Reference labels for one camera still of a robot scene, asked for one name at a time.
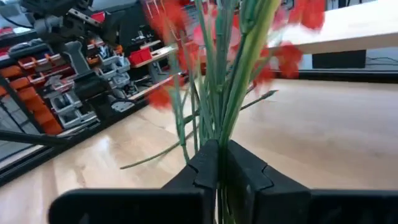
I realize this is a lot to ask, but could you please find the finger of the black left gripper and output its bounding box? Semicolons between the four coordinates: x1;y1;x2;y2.
62;39;116;123

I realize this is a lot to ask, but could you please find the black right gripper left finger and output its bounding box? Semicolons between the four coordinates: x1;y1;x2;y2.
47;139;220;224

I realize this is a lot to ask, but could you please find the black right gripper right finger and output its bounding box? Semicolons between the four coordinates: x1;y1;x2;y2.
225;139;398;224

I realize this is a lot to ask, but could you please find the red flower spray with grass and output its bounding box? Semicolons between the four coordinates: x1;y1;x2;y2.
143;0;326;224

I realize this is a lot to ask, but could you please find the wooden shelf with black legs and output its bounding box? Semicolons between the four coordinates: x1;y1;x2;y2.
266;0;398;56

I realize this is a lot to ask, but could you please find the parts rack with orange bins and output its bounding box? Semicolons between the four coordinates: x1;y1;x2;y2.
0;29;180;138

